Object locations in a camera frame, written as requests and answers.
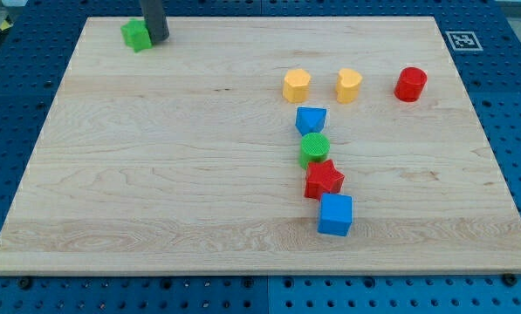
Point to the yellow heart block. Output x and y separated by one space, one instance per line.
348 85

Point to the black bolt right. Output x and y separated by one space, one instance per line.
509 279

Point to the green cylinder block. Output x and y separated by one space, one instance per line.
314 147

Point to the blue triangle block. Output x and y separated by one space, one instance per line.
310 120

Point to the light wooden board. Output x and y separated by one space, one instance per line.
183 159

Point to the red cylinder block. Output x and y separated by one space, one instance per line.
410 84

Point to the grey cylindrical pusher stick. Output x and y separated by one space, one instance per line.
155 20

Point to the white fiducial marker tag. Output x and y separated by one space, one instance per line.
463 41

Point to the black bolt left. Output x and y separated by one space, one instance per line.
24 283

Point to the yellow hexagon block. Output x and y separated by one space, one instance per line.
296 86

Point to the blue cube block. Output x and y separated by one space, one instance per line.
335 214

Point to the red star block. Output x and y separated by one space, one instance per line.
322 177

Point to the black bolt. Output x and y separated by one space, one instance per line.
509 279
24 283

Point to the green star block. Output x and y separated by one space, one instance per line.
135 35

